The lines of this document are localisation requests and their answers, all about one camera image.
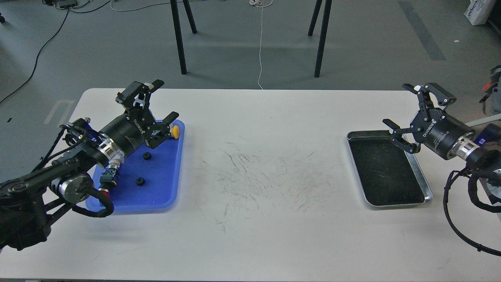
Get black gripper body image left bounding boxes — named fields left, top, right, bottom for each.
left=100, top=112, right=170, bottom=157

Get right-side gripper finger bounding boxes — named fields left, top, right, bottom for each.
left=402, top=83, right=457, bottom=118
left=382, top=119, right=423, bottom=154

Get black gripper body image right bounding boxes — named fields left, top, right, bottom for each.
left=415, top=109, right=474, bottom=159

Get left-side gripper finger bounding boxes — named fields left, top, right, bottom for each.
left=151, top=111, right=179, bottom=136
left=116, top=79, right=164, bottom=117

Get silver metal tray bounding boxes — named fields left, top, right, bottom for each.
left=346, top=130, right=433, bottom=210

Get blue plastic tray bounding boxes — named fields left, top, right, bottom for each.
left=110, top=120, right=185, bottom=214

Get black table legs left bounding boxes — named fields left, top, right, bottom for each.
left=170, top=0, right=198, bottom=75

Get black table legs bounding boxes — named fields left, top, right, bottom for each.
left=308, top=0, right=333, bottom=78
left=170, top=0, right=198, bottom=75

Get black table legs right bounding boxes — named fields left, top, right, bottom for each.
left=308, top=0, right=333, bottom=78

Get yellow push button switch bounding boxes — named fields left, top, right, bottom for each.
left=169, top=125, right=181, bottom=139

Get red push button switch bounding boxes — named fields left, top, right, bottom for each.
left=98, top=168, right=119, bottom=198

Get black cable on floor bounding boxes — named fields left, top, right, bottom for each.
left=0, top=0, right=112, bottom=105

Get white cord on floor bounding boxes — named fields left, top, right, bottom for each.
left=249, top=0, right=274, bottom=90

